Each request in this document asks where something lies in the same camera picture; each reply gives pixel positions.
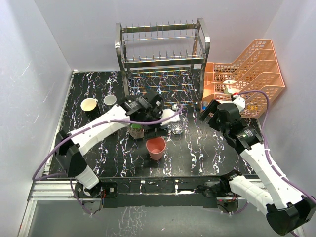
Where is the clear glass cup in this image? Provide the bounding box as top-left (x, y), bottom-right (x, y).
top-left (170, 114), bottom-right (188, 135)

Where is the white box in organizer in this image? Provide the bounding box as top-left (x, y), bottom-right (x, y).
top-left (223, 80), bottom-right (241, 95)

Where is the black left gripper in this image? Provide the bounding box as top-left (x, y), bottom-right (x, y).
top-left (141, 103), bottom-right (167, 139)

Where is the grey patterned small cup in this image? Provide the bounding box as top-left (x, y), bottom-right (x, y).
top-left (103, 94), bottom-right (117, 107)

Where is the white cat-pattern mug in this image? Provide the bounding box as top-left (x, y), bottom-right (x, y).
top-left (128, 124), bottom-right (144, 139)

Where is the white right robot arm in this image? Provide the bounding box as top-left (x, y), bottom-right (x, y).
top-left (199, 96), bottom-right (316, 236)

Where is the black mug cream inside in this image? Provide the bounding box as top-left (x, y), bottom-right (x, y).
top-left (80, 98), bottom-right (100, 120)

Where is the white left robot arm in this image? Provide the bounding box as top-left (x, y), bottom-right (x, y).
top-left (53, 92), bottom-right (178, 197)

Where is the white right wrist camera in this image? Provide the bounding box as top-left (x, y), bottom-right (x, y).
top-left (232, 94), bottom-right (246, 112)

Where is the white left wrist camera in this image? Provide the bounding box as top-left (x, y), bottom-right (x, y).
top-left (160, 109), bottom-right (180, 127)

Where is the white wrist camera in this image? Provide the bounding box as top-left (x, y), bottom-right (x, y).
top-left (160, 109), bottom-right (180, 127)
top-left (232, 94), bottom-right (246, 112)

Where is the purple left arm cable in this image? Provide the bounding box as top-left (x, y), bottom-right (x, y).
top-left (32, 103), bottom-right (184, 218)

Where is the steel two-tier dish rack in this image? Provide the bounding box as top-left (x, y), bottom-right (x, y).
top-left (115, 18), bottom-right (211, 107)

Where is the orange plastic file organizer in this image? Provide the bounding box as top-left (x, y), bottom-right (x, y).
top-left (200, 39), bottom-right (285, 119)

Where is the pink plastic cup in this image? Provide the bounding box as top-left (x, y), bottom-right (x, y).
top-left (146, 137), bottom-right (166, 160)

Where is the blue capped marker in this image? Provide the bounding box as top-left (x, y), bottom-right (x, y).
top-left (202, 101), bottom-right (209, 110)

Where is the aluminium front rail frame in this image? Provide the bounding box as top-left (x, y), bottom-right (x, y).
top-left (18, 177), bottom-right (274, 237)

